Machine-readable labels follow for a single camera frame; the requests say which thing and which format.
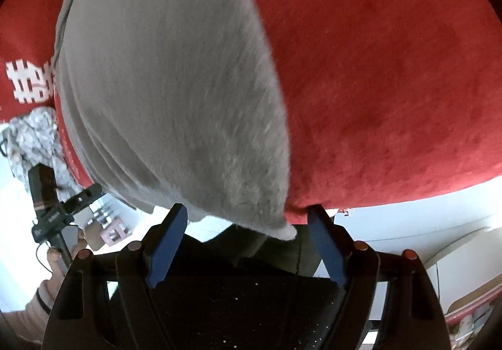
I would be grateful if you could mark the person's dark pants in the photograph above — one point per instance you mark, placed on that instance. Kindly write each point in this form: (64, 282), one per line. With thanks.
(235, 295)

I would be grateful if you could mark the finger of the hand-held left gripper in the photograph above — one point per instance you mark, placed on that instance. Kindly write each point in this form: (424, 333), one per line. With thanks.
(84, 196)

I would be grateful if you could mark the grey knit sweater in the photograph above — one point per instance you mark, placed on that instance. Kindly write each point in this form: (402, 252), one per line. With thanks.
(157, 79)

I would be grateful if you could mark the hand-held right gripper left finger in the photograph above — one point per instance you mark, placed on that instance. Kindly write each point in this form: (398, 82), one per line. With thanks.
(166, 252)

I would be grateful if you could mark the person's left hand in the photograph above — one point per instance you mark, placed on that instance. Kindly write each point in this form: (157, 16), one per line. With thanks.
(55, 260)

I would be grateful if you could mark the red printed blanket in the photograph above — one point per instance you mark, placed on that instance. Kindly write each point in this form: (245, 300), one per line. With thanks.
(372, 79)

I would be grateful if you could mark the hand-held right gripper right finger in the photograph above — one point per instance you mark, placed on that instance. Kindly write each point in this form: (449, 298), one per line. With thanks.
(329, 252)

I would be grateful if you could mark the grey floral cloth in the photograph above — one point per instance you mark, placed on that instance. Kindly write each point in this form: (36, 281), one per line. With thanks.
(35, 138)

